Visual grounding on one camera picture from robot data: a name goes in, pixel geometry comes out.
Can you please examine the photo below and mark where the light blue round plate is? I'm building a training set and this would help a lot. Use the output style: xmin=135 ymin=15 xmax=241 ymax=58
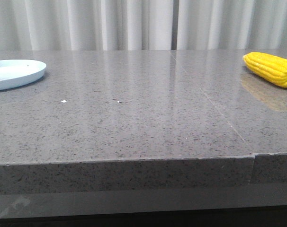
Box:
xmin=0 ymin=60 xmax=46 ymax=91

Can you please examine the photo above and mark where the yellow corn cob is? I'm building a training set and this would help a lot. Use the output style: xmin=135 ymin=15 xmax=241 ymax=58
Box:
xmin=242 ymin=52 xmax=287 ymax=88

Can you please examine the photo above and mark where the white pleated curtain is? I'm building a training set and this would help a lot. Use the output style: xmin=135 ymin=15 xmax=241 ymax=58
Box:
xmin=0 ymin=0 xmax=287 ymax=51

